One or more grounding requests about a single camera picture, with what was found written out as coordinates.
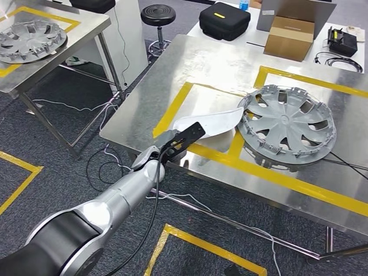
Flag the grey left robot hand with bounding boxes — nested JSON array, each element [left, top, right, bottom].
[[156, 128, 182, 150]]

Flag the white plastic shell part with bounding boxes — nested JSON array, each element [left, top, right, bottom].
[[172, 106, 245, 140]]

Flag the steel workbench table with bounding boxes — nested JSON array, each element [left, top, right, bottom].
[[99, 33, 368, 263], [0, 0, 124, 159]]

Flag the white cabinet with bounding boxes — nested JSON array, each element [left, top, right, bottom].
[[94, 0, 149, 93]]

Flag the black swivel stool chrome base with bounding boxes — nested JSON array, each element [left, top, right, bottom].
[[140, 3, 176, 59]]

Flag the black hard case yellow label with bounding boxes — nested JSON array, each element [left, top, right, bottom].
[[199, 2, 251, 42]]

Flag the white green cloth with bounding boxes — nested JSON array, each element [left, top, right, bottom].
[[65, 56, 88, 67]]

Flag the white desk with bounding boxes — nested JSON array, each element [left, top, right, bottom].
[[186, 0, 366, 74]]

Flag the silver wheel hubcap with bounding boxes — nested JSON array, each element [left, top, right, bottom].
[[0, 19, 68, 65], [237, 84, 338, 167]]

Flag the open brown cardboard box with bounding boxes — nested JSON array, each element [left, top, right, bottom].
[[256, 0, 337, 63]]

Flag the black charger device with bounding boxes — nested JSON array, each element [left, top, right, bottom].
[[327, 26, 358, 58]]

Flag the long white floor cable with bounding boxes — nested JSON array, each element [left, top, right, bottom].
[[145, 192, 281, 276]]

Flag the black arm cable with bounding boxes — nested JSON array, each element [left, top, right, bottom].
[[105, 144, 173, 276]]

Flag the black cabinet cable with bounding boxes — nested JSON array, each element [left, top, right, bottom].
[[113, 7, 129, 87]]

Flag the black floor cable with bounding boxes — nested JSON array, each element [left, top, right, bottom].
[[85, 146, 124, 193]]

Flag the black coiled cable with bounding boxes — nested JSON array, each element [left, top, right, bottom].
[[314, 51, 363, 74]]

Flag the thin black wire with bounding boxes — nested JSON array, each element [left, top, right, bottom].
[[321, 151, 368, 182]]

